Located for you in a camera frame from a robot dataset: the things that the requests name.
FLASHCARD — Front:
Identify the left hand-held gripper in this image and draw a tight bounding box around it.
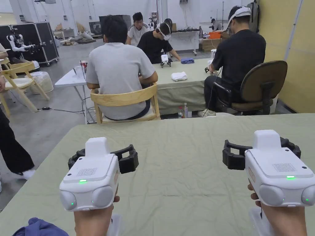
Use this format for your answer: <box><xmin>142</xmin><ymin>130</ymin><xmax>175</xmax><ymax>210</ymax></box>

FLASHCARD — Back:
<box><xmin>59</xmin><ymin>137</ymin><xmax>139</xmax><ymax>212</ymax></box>

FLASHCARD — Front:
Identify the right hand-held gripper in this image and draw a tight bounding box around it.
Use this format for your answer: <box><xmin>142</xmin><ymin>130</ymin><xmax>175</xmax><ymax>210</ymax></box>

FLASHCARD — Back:
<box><xmin>222</xmin><ymin>129</ymin><xmax>315</xmax><ymax>207</ymax></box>

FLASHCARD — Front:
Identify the person's left hand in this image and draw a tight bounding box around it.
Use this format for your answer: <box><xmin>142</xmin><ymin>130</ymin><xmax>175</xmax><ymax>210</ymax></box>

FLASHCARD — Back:
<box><xmin>74</xmin><ymin>196</ymin><xmax>120</xmax><ymax>236</ymax></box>

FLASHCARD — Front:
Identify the person's right hand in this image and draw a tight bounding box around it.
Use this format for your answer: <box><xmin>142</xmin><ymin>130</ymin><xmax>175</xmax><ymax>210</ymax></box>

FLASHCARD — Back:
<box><xmin>247</xmin><ymin>184</ymin><xmax>308</xmax><ymax>236</ymax></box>

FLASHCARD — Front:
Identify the wooden chair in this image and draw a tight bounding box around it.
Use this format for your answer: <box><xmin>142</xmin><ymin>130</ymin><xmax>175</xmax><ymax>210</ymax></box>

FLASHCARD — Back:
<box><xmin>0</xmin><ymin>57</ymin><xmax>50</xmax><ymax>118</ymax></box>
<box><xmin>90</xmin><ymin>82</ymin><xmax>161</xmax><ymax>124</ymax></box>

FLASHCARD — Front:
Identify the brown office chair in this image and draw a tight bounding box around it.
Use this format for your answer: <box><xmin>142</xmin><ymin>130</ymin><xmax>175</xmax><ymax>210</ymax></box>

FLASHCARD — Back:
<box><xmin>213</xmin><ymin>60</ymin><xmax>288</xmax><ymax>116</ymax></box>

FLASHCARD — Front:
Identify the white folding table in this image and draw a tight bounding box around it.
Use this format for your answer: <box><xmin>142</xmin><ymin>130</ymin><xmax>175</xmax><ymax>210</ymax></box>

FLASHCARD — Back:
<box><xmin>54</xmin><ymin>61</ymin><xmax>97</xmax><ymax>124</ymax></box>

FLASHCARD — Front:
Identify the dark blue garment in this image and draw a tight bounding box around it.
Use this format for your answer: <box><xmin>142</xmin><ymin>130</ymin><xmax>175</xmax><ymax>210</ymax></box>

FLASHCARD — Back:
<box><xmin>12</xmin><ymin>217</ymin><xmax>70</xmax><ymax>236</ymax></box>

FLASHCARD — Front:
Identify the white round pouf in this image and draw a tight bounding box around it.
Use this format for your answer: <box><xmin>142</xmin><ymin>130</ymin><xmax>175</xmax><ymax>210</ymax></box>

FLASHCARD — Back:
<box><xmin>24</xmin><ymin>71</ymin><xmax>54</xmax><ymax>95</ymax></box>

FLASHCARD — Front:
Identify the table with pale green sheet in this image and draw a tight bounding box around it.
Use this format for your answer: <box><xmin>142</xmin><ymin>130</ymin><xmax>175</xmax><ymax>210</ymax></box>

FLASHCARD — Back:
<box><xmin>141</xmin><ymin>58</ymin><xmax>222</xmax><ymax>115</ymax></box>

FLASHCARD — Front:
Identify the white folded towel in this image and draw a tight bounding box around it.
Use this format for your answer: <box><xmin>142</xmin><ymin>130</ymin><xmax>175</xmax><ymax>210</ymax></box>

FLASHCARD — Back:
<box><xmin>171</xmin><ymin>71</ymin><xmax>188</xmax><ymax>81</ymax></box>

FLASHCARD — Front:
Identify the spare hand-held gripper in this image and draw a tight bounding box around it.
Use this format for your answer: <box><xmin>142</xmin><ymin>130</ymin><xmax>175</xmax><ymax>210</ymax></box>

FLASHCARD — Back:
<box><xmin>160</xmin><ymin>54</ymin><xmax>172</xmax><ymax>68</ymax></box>

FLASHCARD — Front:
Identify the black flight case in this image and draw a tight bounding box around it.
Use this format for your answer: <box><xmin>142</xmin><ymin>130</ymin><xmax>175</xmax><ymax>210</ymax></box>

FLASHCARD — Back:
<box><xmin>0</xmin><ymin>22</ymin><xmax>60</xmax><ymax>66</ymax></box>

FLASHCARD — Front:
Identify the white work table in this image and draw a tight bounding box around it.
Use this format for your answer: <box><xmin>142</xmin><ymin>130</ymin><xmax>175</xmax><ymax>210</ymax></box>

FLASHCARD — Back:
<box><xmin>169</xmin><ymin>26</ymin><xmax>200</xmax><ymax>56</ymax></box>

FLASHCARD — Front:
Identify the grey backpack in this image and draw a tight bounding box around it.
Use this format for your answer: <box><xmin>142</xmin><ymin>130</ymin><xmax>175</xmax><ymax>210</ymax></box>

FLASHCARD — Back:
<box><xmin>246</xmin><ymin>0</ymin><xmax>260</xmax><ymax>34</ymax></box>

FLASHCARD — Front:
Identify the black box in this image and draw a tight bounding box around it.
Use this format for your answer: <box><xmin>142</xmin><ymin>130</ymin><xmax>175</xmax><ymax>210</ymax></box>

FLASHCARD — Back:
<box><xmin>98</xmin><ymin>14</ymin><xmax>132</xmax><ymax>35</ymax></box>

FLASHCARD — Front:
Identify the white humanoid robot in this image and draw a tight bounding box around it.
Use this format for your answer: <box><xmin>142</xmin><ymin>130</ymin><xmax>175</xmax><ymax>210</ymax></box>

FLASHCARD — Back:
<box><xmin>6</xmin><ymin>27</ymin><xmax>46</xmax><ymax>54</ymax></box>

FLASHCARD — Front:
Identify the black power adapter with cable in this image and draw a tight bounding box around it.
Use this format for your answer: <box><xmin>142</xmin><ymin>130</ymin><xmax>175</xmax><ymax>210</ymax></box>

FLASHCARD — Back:
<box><xmin>37</xmin><ymin>106</ymin><xmax>85</xmax><ymax>114</ymax></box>

